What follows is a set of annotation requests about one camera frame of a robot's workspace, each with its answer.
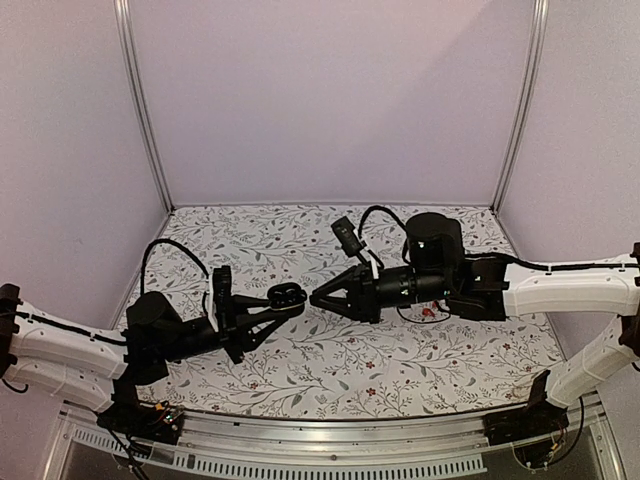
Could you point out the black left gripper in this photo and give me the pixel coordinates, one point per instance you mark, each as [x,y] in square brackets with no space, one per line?
[226,319]

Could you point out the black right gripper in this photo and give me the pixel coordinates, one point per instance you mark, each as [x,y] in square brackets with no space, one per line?
[360,303]

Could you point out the black earbud charging case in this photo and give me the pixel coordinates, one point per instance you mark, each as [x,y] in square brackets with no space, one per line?
[286,296]

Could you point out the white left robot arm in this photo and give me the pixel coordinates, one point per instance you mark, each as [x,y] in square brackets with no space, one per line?
[99,368]

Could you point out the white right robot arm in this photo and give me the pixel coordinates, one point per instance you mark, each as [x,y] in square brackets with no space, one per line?
[494,287]

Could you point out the floral patterned table mat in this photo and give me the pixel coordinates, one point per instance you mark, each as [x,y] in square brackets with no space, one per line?
[320,365]

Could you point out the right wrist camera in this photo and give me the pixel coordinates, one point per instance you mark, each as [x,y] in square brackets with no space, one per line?
[346,233]

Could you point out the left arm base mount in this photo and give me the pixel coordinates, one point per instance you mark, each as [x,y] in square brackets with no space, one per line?
[160,422]

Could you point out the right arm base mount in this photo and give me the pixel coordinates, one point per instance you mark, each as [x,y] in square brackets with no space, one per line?
[537,417]

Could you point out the left aluminium frame post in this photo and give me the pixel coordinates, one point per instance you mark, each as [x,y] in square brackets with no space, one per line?
[132,69]

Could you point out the aluminium frame post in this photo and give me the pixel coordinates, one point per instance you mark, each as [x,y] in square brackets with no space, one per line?
[534,55]
[132,69]

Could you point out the right aluminium frame post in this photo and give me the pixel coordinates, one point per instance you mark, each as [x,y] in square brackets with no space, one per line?
[534,55]

